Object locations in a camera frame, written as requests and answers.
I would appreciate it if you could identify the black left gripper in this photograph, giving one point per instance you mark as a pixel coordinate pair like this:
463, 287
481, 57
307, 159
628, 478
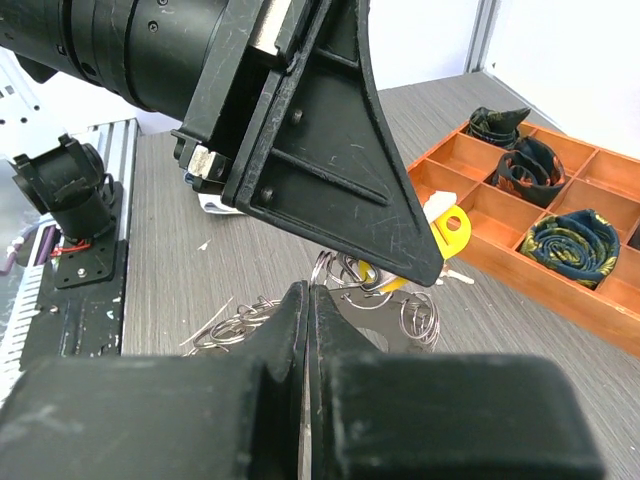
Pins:
226, 70

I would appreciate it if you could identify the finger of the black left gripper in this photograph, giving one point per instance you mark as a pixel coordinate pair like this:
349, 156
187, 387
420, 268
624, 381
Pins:
318, 159

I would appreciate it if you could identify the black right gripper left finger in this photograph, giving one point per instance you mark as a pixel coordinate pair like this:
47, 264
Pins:
228, 416

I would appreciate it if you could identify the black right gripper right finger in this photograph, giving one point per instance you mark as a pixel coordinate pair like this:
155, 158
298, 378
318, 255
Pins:
377, 415

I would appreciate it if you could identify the key with yellow tag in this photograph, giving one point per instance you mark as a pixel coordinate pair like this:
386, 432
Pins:
452, 233

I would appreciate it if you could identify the blue striped cloth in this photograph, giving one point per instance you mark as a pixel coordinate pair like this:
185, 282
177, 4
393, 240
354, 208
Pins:
209, 196

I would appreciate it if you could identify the dark rolled tie far left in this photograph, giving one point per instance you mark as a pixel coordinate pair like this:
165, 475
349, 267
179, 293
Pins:
497, 128

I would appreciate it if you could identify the blue yellow rolled tie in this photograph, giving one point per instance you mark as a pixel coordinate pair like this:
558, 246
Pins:
582, 246

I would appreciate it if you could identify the orange compartment tray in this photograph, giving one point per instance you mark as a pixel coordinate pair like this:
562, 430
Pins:
597, 179

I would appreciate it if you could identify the black mounting base plate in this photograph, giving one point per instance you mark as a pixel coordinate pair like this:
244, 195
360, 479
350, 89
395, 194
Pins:
81, 304

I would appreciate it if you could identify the slotted cable duct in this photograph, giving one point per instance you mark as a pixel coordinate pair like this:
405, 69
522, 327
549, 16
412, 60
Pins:
24, 310

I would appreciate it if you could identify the left aluminium frame post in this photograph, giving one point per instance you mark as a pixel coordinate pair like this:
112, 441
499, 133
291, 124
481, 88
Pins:
486, 15

